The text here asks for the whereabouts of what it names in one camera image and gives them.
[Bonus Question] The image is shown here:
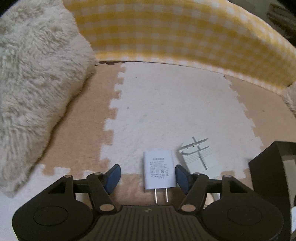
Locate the white usb charger plug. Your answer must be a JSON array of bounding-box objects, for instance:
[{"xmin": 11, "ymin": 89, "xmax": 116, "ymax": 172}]
[{"xmin": 143, "ymin": 150, "xmax": 177, "ymax": 204}]

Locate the black storage box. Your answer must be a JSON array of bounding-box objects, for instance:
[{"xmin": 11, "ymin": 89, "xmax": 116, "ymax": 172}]
[{"xmin": 248, "ymin": 141, "xmax": 295, "ymax": 240}]

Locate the white slotted plastic tool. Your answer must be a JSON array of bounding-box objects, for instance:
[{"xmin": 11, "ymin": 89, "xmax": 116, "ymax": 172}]
[{"xmin": 178, "ymin": 136, "xmax": 223, "ymax": 179}]

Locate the yellow checkered blanket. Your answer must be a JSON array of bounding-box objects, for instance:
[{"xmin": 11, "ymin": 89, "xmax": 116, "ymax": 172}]
[{"xmin": 64, "ymin": 1, "xmax": 295, "ymax": 94}]

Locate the white fluffy pillow right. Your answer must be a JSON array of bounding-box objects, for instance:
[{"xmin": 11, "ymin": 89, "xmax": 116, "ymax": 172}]
[{"xmin": 281, "ymin": 82, "xmax": 296, "ymax": 116}]

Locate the white fluffy pillow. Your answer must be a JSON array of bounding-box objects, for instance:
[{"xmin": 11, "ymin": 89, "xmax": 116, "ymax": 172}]
[
  {"xmin": 281, "ymin": 82, "xmax": 296, "ymax": 116},
  {"xmin": 1, "ymin": 1, "xmax": 95, "ymax": 197}
]

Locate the white fluffy pillow left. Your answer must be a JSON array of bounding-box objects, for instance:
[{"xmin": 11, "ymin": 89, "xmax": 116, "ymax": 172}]
[{"xmin": 1, "ymin": 1, "xmax": 95, "ymax": 197}]

